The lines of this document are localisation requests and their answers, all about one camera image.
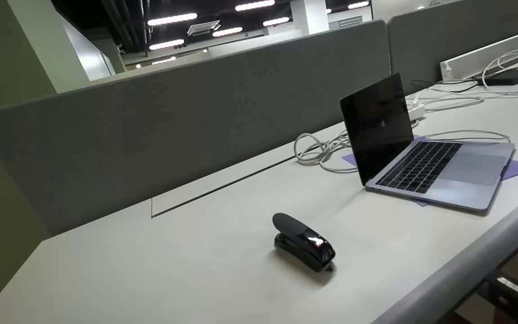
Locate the silver laptop with black screen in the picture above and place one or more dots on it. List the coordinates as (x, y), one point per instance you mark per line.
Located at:
(444, 171)

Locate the black stapler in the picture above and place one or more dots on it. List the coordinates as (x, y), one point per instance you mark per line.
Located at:
(304, 241)

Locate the long gray desk partition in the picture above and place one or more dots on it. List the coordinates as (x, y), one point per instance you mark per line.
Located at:
(169, 126)

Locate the fluorescent ceiling light tube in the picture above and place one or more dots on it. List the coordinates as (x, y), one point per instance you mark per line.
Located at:
(226, 30)
(275, 20)
(253, 5)

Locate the white ceiling column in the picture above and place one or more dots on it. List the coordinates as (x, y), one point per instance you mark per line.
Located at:
(309, 14)

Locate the short gray desk partition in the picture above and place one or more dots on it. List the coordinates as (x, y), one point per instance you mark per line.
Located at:
(449, 36)

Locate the black power adapter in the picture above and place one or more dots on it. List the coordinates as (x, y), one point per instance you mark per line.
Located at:
(509, 75)

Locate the black under-desk bracket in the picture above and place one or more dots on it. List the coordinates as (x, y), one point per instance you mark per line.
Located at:
(512, 293)

